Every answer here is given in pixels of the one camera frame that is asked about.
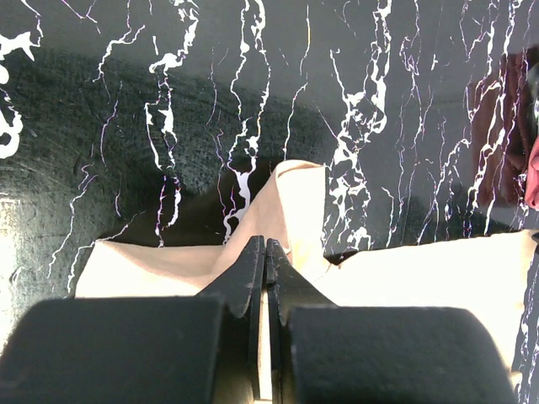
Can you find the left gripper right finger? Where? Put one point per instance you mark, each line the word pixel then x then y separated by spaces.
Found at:
pixel 324 353

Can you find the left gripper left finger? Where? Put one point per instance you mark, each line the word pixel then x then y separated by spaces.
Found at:
pixel 199 349

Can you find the beige t shirt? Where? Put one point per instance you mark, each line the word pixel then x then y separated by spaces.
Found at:
pixel 179 250

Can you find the folded pink t shirt stack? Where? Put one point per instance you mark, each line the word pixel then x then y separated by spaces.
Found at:
pixel 532 178

